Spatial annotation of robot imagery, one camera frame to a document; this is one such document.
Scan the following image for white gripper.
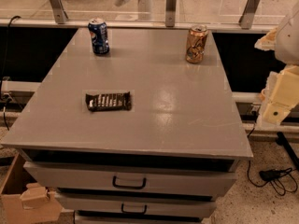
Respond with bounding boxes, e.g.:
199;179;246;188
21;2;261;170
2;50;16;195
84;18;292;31
254;28;299;125

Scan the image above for blue pepsi can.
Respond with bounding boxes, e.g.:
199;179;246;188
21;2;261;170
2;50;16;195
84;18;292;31
88;18;109;55

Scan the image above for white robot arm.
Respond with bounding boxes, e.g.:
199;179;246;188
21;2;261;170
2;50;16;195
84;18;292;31
254;4;299;126

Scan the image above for gold crumpled soda can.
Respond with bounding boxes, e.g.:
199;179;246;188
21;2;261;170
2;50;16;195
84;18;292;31
185;25;208;63

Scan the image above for top grey drawer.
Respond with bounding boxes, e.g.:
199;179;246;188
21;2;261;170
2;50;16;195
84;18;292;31
24;161;236;198

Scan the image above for grey drawer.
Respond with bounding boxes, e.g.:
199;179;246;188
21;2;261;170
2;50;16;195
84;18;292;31
55;192;216;218
24;161;236;198
75;211;204;224

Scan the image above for grey drawer cabinet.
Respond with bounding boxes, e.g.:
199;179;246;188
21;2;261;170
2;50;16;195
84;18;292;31
3;29;252;224

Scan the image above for black snack bar wrapper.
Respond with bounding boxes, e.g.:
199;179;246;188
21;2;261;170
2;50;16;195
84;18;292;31
85;92;132;112

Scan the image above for middle grey drawer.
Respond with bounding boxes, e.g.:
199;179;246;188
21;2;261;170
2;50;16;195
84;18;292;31
55;192;216;218

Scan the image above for bottom grey drawer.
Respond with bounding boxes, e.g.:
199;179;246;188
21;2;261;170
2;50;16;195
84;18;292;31
75;211;204;224

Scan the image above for brown cardboard box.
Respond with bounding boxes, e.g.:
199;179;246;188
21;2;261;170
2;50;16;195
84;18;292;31
1;155;62;224

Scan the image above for right metal railing bracket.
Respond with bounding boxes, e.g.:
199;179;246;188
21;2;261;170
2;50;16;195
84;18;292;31
239;0;261;29

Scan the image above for metal railing bracket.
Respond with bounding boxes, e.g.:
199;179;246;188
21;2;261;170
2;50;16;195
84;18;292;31
50;0;67;24
239;0;261;29
165;0;177;27

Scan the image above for black power adapter with cable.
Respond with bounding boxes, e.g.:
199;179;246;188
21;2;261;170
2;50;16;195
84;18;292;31
247;162;299;197

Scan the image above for middle metal railing bracket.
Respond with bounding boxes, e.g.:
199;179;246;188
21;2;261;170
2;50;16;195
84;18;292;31
165;0;177;27

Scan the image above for black middle drawer handle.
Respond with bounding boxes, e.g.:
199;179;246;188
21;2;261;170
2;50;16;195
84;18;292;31
121;203;148;215

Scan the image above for black drawer handle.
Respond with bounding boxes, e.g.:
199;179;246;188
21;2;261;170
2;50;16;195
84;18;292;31
112;175;147;189
121;203;148;215

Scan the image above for black top drawer handle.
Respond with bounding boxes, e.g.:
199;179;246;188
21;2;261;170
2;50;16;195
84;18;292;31
112;175;147;189

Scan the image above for left metal railing bracket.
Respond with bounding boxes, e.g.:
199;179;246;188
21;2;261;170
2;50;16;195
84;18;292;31
50;0;67;24

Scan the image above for black cable at left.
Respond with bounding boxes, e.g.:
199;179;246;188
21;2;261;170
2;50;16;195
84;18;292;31
0;15;22;132

